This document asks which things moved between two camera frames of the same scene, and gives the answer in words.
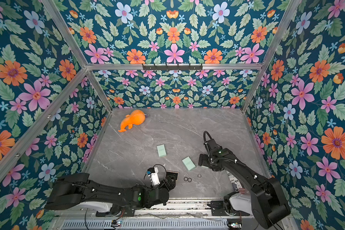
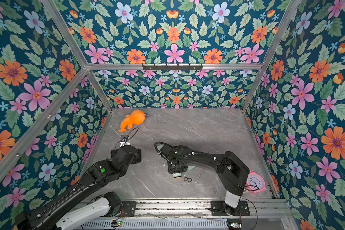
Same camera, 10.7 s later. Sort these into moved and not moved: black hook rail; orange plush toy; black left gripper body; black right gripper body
Moved: black right gripper body; black left gripper body
Not moved: black hook rail; orange plush toy
